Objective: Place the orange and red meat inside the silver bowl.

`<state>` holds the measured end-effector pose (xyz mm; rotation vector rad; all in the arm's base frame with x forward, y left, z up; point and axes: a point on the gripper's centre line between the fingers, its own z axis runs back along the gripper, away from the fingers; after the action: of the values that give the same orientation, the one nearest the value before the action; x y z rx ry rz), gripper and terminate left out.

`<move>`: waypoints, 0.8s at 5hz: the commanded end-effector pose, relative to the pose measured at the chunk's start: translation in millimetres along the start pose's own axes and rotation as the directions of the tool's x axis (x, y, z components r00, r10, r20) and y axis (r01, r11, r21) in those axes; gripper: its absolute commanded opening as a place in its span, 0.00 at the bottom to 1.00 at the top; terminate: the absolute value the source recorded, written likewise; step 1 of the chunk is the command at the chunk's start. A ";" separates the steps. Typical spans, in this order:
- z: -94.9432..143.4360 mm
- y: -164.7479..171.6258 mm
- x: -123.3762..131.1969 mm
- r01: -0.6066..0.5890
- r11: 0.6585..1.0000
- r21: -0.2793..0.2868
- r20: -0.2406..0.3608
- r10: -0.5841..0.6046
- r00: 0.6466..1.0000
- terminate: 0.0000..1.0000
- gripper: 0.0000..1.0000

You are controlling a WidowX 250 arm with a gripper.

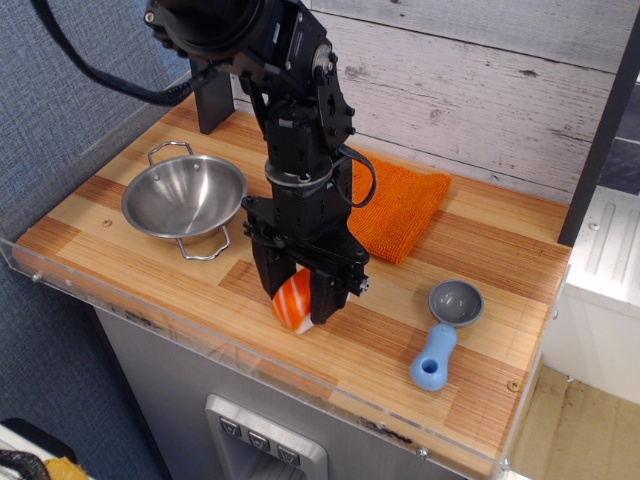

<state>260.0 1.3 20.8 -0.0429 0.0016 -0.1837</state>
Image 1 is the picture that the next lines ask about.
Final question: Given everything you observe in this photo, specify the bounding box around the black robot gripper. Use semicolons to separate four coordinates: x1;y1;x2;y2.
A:
242;159;371;325

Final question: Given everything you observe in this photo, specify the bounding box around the orange salmon sushi toy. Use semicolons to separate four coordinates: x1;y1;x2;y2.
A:
271;269;313;334

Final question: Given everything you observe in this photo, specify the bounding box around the silver metal bowl with handles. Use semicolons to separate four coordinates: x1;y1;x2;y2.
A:
121;141;247;261

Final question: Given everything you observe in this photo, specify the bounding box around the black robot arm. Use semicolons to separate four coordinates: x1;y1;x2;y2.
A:
145;1;369;324

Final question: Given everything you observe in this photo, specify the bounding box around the orange knitted cloth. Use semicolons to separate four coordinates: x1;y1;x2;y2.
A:
348;157;452;263

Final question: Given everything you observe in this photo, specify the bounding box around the blue grey toy scoop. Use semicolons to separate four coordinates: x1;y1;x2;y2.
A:
410;280;485;392

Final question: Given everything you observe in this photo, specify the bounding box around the grey toy fridge cabinet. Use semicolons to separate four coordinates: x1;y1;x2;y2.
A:
97;310;457;479

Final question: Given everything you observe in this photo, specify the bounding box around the silver dispenser button panel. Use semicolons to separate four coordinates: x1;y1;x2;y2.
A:
205;394;329;479

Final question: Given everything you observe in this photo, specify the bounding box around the white ribbed side unit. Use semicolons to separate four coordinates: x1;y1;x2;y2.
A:
542;186;639;403

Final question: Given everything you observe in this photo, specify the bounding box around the clear acrylic guard rail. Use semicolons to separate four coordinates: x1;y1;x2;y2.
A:
0;69;571;476

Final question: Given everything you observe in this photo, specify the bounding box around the black corrugated cable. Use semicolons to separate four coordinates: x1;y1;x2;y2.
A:
30;0;219;107

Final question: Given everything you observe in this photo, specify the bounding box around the dark right upright post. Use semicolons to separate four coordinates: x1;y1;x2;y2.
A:
557;11;639;247

